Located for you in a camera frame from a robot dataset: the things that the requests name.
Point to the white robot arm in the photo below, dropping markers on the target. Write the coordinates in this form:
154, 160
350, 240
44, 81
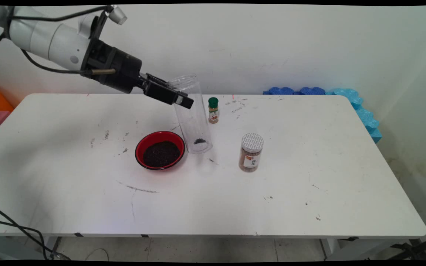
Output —
50, 40

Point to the small spice bottle green cap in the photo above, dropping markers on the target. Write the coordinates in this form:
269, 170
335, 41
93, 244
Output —
213, 114

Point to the clear plastic jar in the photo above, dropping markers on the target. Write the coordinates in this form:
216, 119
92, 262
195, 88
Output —
196, 125

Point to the cinnamon jar white printed lid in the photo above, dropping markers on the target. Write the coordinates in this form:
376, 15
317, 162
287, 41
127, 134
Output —
250, 155

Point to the red bowl black rim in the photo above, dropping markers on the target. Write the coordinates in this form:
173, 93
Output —
141, 145

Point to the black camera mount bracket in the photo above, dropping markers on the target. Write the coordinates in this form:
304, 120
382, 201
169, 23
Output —
96, 27

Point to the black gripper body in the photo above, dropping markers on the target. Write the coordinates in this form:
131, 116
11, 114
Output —
117, 68

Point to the black stand bars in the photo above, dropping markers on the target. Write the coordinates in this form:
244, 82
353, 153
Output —
407, 250

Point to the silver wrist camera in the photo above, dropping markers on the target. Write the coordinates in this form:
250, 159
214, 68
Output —
118, 15

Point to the white table leg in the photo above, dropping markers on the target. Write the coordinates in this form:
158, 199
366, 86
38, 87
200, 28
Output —
330, 247
52, 244

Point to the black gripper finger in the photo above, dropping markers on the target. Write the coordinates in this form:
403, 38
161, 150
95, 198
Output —
159, 79
163, 92

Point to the light blue foam mat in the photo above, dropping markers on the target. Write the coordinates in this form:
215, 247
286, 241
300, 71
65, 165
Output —
361, 111

